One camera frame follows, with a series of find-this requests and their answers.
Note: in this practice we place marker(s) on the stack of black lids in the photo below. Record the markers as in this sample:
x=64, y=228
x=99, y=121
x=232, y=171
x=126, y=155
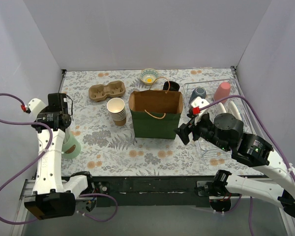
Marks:
x=171, y=86

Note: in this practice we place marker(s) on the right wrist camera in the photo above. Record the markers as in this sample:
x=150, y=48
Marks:
x=196, y=108

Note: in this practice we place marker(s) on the white wire dish rack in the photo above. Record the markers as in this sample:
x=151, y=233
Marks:
x=249, y=122

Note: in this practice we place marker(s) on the pink plastic cup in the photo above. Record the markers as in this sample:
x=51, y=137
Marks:
x=222, y=91

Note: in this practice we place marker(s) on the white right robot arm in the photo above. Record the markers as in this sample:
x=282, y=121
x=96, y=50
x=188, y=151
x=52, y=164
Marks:
x=226, y=132

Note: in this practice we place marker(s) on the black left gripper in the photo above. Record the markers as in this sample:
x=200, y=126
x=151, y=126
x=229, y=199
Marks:
x=66, y=130

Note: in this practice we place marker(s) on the dark teal mug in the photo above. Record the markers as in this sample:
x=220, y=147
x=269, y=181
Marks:
x=198, y=92

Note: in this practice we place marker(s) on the white plate front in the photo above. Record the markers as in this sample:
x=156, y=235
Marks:
x=221, y=108

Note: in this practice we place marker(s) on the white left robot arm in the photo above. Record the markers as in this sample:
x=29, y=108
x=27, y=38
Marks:
x=51, y=197

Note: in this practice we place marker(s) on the green brown paper bag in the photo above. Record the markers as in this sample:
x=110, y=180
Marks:
x=155, y=113

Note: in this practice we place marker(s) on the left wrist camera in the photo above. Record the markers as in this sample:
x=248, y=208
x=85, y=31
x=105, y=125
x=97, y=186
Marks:
x=34, y=107

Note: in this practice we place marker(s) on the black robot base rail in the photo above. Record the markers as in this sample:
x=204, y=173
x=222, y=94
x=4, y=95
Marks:
x=154, y=190

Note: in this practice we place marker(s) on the green straw holder cup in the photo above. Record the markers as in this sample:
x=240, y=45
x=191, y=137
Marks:
x=71, y=148

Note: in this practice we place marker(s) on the white plate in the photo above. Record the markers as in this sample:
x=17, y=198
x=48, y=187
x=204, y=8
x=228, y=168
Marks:
x=232, y=109
x=221, y=108

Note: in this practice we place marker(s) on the white plate rear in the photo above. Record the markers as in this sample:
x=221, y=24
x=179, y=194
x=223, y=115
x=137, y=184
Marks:
x=232, y=109

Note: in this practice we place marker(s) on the stack of paper cups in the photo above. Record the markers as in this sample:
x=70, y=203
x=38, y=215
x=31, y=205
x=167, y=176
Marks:
x=116, y=108

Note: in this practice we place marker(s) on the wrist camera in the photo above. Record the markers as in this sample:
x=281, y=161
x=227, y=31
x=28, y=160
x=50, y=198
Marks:
x=196, y=108
x=34, y=107

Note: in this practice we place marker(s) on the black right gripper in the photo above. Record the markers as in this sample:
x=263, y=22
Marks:
x=187, y=131

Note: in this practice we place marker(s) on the cardboard cup carrier tray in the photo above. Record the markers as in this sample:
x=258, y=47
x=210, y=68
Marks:
x=100, y=92

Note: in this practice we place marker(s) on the yellow patterned bowl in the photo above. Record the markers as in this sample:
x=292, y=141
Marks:
x=148, y=76

